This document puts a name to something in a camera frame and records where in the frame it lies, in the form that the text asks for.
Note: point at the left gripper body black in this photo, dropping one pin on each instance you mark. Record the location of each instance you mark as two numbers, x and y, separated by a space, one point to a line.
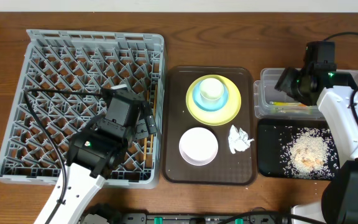
140 128

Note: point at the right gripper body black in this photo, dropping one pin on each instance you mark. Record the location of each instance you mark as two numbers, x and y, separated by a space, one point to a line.
290 83

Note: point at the green snack wrapper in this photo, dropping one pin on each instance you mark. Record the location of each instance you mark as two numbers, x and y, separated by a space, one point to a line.
292 104

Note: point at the wooden chopstick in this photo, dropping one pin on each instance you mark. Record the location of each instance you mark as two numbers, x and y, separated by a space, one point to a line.
145 139
154 113

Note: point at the light blue saucer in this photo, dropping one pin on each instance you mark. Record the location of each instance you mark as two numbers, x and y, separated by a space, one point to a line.
206 105

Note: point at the white bowl with food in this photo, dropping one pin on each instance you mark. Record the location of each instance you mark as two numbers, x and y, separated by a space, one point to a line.
198 146

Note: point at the yellow-green plate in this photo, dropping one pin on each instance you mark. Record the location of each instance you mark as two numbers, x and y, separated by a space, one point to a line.
216 118

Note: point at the white tissue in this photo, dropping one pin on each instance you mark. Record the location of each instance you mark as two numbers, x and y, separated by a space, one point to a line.
238 140

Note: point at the white upturned cup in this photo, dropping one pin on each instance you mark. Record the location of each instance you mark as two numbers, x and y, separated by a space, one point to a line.
211 89

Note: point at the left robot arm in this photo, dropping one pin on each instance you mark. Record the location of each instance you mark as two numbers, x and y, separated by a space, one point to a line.
116 145

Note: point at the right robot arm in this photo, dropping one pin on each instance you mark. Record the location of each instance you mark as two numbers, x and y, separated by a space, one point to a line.
335 94

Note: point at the black plastic waste tray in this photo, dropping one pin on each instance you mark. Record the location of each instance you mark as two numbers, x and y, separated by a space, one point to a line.
269 149

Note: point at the spilled rice food waste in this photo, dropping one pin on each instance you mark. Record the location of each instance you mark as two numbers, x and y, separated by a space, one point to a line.
309 154

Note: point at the clear plastic bin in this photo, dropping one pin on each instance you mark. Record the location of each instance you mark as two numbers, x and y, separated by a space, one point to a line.
264 92

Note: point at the brown plastic serving tray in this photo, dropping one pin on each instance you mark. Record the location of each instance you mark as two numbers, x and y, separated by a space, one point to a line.
226 168

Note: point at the grey plastic dish rack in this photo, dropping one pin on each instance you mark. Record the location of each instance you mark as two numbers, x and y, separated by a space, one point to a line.
57 94

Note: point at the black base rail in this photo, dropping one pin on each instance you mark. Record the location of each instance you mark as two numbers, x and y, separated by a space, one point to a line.
104 213

